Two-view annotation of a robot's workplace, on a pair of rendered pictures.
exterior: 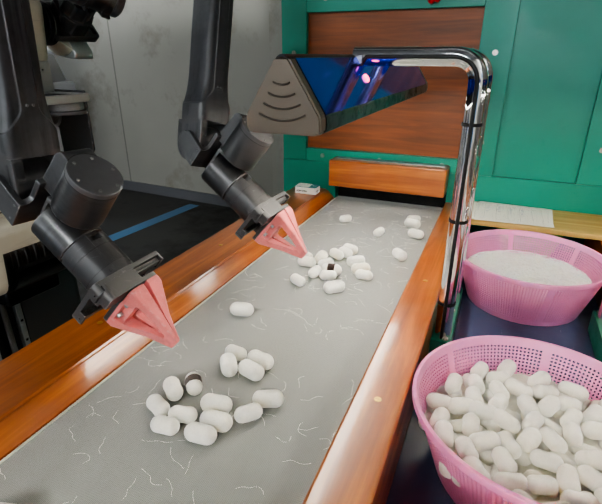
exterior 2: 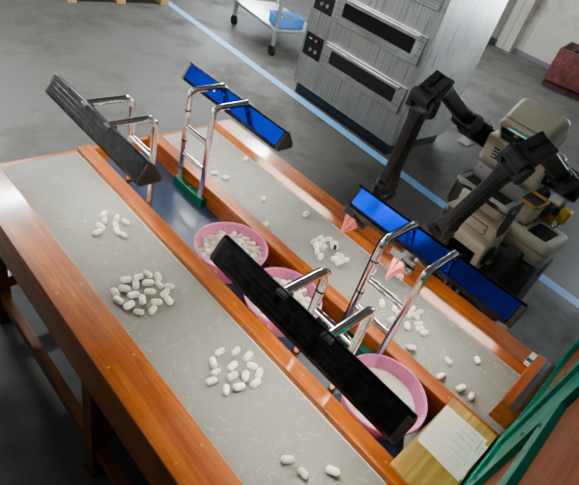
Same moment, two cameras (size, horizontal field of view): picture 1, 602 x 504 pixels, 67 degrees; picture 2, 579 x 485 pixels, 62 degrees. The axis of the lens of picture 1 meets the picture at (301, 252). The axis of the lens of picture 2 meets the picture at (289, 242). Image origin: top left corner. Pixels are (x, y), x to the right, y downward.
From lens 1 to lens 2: 1.71 m
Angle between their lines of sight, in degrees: 85
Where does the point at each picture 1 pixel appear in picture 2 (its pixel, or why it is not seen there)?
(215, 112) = (441, 224)
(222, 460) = (305, 243)
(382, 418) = (298, 266)
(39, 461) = (320, 221)
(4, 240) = not seen: hidden behind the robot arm
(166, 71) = not seen: outside the picture
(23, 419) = (333, 218)
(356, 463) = (288, 254)
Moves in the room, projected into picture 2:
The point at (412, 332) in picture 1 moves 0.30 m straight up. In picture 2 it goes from (333, 296) to (362, 229)
